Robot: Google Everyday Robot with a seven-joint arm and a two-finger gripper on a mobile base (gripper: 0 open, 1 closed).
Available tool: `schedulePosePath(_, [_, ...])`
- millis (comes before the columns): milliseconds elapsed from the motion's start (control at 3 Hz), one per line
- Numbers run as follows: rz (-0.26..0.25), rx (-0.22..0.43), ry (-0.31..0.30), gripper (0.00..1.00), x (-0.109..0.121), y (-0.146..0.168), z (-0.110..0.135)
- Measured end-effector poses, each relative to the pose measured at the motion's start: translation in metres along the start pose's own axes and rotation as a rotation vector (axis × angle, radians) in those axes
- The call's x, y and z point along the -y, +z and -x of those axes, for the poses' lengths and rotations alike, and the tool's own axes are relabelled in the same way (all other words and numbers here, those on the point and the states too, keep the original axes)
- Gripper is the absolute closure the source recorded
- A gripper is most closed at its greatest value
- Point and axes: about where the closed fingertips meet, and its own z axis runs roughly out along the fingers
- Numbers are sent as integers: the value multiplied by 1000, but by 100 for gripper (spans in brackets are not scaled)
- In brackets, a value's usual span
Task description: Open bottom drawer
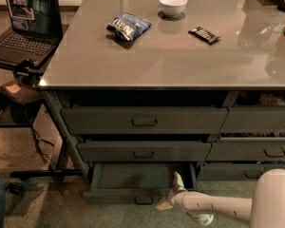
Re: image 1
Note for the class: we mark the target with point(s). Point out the blue chip bag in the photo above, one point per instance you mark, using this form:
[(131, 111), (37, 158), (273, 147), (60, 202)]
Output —
[(128, 26)]

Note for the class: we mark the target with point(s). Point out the white ceramic bowl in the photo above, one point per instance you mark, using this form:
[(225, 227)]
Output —
[(172, 8)]

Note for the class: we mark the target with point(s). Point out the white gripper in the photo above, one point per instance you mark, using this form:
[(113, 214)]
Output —
[(177, 198)]

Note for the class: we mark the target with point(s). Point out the grey drawer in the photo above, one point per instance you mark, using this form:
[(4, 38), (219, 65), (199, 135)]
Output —
[(141, 183), (144, 119), (143, 151), (234, 172), (247, 149), (254, 119)]

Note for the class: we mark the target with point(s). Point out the black open laptop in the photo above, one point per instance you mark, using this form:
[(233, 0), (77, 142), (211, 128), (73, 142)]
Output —
[(36, 32)]

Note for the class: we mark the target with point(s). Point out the grey cabinet frame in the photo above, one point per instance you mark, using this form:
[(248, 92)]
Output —
[(59, 99)]

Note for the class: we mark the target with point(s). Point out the black candy bar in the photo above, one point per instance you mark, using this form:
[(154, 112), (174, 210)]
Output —
[(205, 35)]

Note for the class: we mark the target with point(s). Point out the black bag with note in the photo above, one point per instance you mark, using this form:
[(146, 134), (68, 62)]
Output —
[(19, 94)]

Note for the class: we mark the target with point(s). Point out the black laptop stand cart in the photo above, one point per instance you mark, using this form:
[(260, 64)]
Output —
[(58, 160)]

